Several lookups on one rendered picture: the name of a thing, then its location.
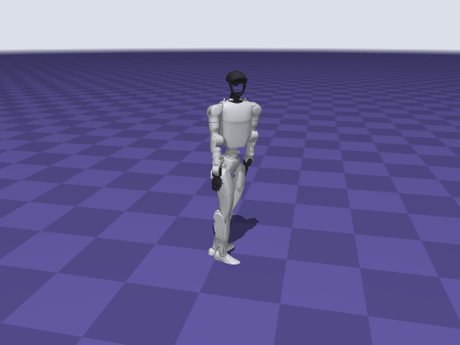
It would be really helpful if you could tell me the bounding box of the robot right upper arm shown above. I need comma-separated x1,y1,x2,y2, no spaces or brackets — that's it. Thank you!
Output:
207,103,224,146

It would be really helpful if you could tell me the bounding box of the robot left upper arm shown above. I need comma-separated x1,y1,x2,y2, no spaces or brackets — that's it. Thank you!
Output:
248,102,262,141

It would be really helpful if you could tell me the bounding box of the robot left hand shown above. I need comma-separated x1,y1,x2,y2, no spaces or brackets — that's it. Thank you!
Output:
243,159,252,176

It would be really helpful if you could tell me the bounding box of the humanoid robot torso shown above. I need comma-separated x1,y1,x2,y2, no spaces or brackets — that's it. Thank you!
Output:
218,97,252,174

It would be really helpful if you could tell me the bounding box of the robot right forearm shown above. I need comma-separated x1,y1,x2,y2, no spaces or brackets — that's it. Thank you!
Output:
210,136,223,175

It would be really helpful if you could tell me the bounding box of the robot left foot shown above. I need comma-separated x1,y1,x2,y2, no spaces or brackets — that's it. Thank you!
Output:
208,243,234,256

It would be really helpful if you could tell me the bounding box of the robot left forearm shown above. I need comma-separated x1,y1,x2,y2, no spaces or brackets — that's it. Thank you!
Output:
244,139,257,163

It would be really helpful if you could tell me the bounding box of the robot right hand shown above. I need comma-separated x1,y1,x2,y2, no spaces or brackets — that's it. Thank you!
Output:
212,167,223,192

